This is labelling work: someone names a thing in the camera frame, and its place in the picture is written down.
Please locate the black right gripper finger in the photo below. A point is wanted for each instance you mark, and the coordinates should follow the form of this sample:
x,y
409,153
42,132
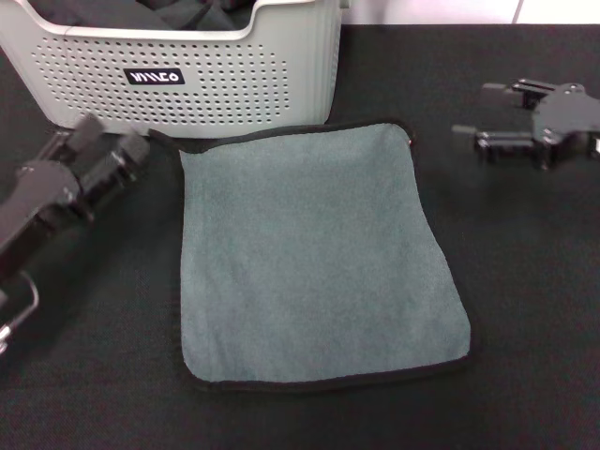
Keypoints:
x,y
501,95
511,146

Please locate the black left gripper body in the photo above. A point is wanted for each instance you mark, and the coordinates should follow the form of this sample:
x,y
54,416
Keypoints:
x,y
37,197

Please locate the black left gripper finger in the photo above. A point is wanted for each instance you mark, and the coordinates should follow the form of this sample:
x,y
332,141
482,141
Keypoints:
x,y
126,154
84,133

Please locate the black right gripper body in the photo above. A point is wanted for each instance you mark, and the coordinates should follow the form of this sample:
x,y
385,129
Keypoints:
x,y
569,122

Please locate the yellow grey towel black trim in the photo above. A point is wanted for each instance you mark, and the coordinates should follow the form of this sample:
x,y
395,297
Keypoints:
x,y
309,258

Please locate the grey perforated plastic storage box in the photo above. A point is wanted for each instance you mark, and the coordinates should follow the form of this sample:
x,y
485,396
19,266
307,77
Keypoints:
x,y
234,70

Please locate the black tablecloth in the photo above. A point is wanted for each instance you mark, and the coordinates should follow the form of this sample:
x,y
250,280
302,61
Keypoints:
x,y
539,304

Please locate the dark crumpled cloth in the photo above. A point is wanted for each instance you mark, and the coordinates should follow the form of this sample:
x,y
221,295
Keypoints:
x,y
117,11

